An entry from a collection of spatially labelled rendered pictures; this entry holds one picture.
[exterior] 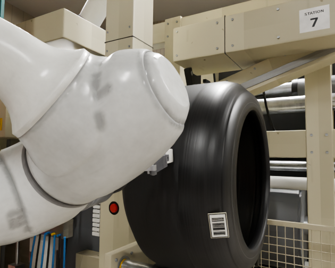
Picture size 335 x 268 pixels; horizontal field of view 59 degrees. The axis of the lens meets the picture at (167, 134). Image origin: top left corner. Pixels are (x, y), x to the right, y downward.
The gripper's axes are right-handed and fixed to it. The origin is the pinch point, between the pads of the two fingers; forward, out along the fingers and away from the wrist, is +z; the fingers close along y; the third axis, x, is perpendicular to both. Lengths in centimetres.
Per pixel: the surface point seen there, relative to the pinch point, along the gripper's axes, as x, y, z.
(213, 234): 17.7, -9.1, 4.8
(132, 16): -45, 28, 31
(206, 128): -5.6, -7.2, 8.2
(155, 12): -190, 227, 379
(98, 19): -64, 75, 67
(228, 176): 5.3, -11.9, 8.6
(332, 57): -28, -33, 69
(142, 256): 37, 25, 24
